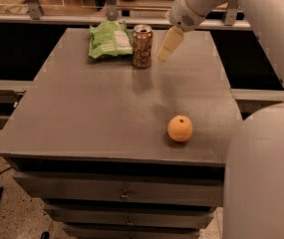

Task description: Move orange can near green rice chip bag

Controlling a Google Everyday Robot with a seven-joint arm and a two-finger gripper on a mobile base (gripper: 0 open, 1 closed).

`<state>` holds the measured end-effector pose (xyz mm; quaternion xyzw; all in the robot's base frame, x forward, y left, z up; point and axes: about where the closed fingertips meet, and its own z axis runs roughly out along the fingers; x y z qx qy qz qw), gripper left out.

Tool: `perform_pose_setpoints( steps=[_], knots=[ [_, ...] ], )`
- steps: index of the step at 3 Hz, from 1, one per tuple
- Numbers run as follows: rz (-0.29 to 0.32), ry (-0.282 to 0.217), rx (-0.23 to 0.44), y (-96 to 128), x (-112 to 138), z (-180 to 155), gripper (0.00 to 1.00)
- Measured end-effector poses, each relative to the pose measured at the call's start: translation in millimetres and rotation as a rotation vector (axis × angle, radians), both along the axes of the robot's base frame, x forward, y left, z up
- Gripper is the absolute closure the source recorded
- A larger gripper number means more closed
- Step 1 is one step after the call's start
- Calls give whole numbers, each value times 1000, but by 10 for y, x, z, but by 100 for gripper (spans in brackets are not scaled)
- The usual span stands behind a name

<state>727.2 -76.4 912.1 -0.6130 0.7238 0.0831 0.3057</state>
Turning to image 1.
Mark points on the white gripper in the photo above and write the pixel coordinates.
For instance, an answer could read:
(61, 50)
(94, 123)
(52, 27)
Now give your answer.
(181, 15)

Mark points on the orange soda can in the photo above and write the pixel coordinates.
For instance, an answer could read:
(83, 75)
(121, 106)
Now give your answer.
(142, 42)

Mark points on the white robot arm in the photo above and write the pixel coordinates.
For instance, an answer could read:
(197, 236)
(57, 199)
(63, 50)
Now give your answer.
(253, 202)

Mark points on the green rice chip bag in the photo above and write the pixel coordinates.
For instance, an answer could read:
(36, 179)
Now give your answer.
(110, 38)

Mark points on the orange fruit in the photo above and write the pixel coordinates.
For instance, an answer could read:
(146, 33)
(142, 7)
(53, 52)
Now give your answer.
(180, 128)

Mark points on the grey drawer cabinet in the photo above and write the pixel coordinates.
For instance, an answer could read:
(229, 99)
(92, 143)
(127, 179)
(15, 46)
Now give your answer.
(88, 130)

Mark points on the top drawer knob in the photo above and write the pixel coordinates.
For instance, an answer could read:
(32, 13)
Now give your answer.
(125, 196)

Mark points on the drawer knob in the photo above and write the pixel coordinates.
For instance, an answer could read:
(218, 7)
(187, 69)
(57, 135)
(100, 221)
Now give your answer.
(129, 222)
(125, 196)

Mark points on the middle drawer knob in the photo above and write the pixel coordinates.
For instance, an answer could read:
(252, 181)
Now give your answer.
(129, 222)

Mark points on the metal window rail frame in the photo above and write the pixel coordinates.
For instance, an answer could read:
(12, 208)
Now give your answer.
(86, 12)

